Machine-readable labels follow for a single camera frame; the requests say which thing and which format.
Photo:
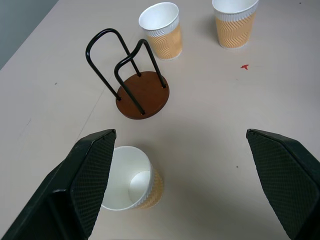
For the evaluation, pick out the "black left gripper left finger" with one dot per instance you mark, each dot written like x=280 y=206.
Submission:
x=82 y=180

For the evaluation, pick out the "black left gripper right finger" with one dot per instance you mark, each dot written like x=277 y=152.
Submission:
x=287 y=180

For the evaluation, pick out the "orange ribbed paper cup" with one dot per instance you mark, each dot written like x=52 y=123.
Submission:
x=165 y=35
x=132 y=185
x=235 y=27

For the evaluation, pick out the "red star mark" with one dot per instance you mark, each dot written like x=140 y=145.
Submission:
x=244 y=66

